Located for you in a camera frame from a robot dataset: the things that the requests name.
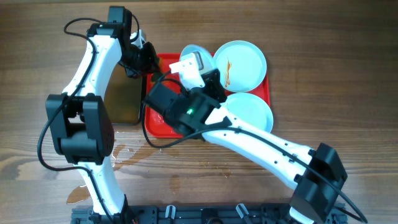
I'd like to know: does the light blue plate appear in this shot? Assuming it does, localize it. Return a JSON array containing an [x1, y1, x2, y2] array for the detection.
[[180, 44, 217, 75], [221, 93, 274, 133], [213, 40, 267, 93]]

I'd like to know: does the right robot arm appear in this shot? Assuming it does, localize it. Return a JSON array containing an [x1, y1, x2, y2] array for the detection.
[[145, 69, 348, 223]]

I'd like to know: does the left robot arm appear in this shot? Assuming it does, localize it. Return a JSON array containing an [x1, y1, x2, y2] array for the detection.
[[37, 6, 160, 223]]

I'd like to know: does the light blue plate bottom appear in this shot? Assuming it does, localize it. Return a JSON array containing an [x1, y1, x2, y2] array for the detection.
[[221, 93, 274, 133]]

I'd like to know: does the black water tray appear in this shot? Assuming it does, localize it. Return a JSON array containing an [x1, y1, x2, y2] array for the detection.
[[104, 65, 144, 124]]

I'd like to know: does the light blue plate top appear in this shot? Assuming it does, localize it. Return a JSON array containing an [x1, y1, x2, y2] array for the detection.
[[213, 40, 267, 93]]

